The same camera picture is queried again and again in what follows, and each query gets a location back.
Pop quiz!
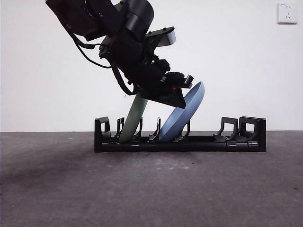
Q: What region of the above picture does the white wall socket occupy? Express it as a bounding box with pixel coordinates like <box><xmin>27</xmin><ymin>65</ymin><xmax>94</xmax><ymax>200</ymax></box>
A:
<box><xmin>277</xmin><ymin>2</ymin><xmax>298</xmax><ymax>25</ymax></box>

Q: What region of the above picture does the black cable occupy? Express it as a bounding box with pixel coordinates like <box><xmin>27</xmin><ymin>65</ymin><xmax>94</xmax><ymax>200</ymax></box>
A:
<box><xmin>68</xmin><ymin>28</ymin><xmax>139</xmax><ymax>96</ymax></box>

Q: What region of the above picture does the blue round plate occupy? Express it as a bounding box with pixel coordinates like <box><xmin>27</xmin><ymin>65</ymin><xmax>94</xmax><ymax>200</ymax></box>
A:
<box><xmin>158</xmin><ymin>81</ymin><xmax>205</xmax><ymax>142</ymax></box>

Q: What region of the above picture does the black plate rack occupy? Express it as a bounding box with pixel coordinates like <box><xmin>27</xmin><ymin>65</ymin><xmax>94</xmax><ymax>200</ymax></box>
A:
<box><xmin>94</xmin><ymin>116</ymin><xmax>267</xmax><ymax>153</ymax></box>

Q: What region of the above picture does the pale green round plate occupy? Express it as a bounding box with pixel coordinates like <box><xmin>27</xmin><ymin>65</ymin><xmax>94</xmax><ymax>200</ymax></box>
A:
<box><xmin>118</xmin><ymin>96</ymin><xmax>149</xmax><ymax>143</ymax></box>

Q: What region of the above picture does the pale grey camera box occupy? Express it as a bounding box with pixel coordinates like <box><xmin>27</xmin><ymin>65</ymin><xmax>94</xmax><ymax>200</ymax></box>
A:
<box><xmin>144</xmin><ymin>26</ymin><xmax>177</xmax><ymax>47</ymax></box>

